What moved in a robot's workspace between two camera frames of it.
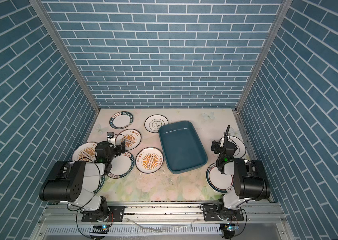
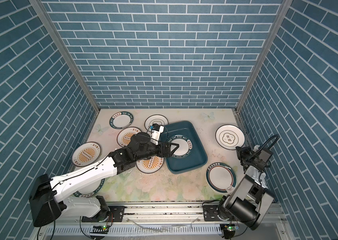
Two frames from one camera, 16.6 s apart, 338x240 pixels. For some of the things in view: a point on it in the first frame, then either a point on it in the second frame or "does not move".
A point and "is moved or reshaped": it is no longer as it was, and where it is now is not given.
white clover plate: (240, 152) is moved or reshaped
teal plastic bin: (182, 148) does not move
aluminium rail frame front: (262, 221) does not move
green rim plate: (121, 120) does not move
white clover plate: (153, 122) does not move
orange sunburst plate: (149, 159) does not move
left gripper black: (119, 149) to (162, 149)
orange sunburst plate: (131, 137) does not move
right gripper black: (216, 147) to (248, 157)
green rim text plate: (122, 165) is moved or reshaped
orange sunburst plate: (85, 152) does not move
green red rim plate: (220, 183) does not move
